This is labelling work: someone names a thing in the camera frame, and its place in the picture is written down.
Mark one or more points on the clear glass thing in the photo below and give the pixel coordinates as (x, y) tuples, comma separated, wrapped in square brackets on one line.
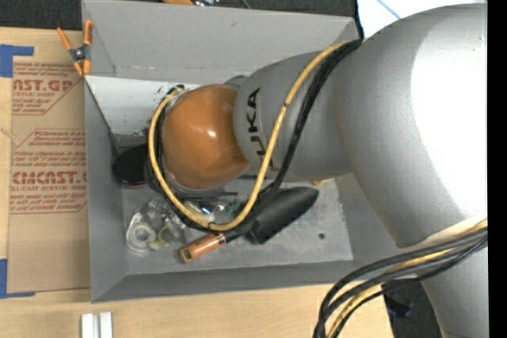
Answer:
[(142, 235)]

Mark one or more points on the black round lid red rim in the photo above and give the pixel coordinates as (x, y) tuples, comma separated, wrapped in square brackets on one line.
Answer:
[(128, 168)]

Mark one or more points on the brown cardboard board red print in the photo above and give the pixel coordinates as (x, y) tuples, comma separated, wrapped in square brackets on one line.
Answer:
[(47, 233)]

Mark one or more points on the grey metal bin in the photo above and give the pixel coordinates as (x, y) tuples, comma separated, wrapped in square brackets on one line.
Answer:
[(222, 39)]

